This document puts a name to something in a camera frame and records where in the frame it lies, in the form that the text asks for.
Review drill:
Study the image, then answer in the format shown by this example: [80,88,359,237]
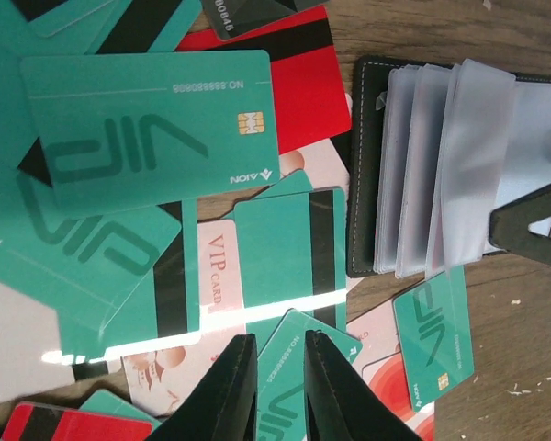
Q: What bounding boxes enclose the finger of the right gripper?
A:
[488,178,551,272]

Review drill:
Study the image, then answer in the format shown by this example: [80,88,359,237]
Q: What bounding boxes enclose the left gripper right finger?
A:
[304,330,420,440]

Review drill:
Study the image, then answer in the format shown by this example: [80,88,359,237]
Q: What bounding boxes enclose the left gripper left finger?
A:
[148,334,258,440]

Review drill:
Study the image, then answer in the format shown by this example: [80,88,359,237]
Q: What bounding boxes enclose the black card holder wallet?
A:
[346,55,551,278]

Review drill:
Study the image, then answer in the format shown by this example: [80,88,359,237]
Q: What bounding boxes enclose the teal VIP card lower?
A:
[256,309,363,441]

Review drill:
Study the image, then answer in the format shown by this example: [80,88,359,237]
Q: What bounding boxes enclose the teal card black stripe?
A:
[232,187,348,332]

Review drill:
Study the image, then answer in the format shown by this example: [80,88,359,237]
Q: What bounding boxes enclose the red card black stripe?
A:
[176,6,352,154]

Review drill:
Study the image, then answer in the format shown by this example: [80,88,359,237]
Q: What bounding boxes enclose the teal VIP chip card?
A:
[20,50,280,215]

